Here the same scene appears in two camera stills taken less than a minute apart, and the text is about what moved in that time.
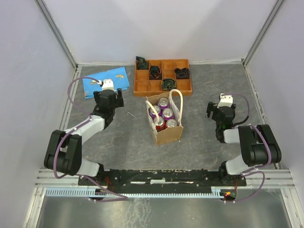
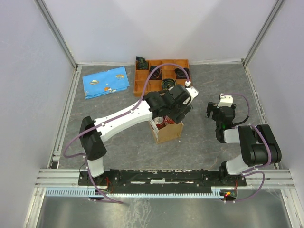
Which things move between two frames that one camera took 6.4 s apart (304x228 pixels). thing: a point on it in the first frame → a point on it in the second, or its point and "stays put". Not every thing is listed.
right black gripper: [212, 107] stays put
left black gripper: [118, 102] → [184, 109]
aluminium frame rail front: [277, 179] stays put
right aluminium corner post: [263, 33] stays put
